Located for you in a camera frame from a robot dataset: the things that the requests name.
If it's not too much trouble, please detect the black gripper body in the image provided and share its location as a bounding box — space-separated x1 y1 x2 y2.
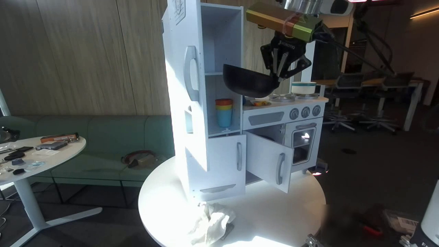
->
259 33 314 79

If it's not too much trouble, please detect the black bowl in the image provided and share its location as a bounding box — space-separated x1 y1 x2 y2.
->
222 63 281 99

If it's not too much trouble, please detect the white sink cabinet door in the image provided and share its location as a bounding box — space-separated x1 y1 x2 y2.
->
244 130 296 193

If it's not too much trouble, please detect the white pot with green stripe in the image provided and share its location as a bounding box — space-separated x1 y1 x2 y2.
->
290 79 318 96

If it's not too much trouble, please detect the grey office chair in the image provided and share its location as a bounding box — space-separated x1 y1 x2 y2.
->
325 72 363 133
360 70 415 134

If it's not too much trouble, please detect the teal plastic cup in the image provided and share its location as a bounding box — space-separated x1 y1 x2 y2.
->
216 108 234 130

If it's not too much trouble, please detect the wooden desk with white legs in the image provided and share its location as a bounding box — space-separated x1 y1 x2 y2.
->
314 74 426 131

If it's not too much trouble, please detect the white oven door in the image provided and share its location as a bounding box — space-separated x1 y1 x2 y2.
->
286 119 322 171

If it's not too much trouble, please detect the white toy kitchen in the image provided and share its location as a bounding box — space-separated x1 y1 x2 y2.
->
161 0 330 203

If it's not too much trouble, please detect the short white fridge door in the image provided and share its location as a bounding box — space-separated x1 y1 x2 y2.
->
207 133 248 192

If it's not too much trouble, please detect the round white table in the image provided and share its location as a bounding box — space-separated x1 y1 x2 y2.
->
135 156 329 247

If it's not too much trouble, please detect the brown bag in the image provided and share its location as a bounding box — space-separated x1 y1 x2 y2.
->
119 149 159 170

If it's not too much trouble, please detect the white crumpled cloth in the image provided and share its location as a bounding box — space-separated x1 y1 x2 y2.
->
189 200 237 247

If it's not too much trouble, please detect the black red hand tool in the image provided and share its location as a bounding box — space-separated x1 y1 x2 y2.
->
341 206 384 237

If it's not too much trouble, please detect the green sofa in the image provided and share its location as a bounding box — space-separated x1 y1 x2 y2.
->
0 114 178 189

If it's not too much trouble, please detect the white paper package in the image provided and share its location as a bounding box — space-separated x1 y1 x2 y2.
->
381 208 419 236

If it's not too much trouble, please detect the orange tool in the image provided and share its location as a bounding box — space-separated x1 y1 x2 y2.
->
39 131 80 144

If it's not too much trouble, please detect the flat black device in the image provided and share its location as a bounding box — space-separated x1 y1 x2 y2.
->
35 141 70 152

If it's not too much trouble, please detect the white side table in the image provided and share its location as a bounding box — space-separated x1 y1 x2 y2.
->
0 134 104 247

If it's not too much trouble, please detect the black handheld controller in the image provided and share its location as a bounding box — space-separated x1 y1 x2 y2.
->
2 145 34 162

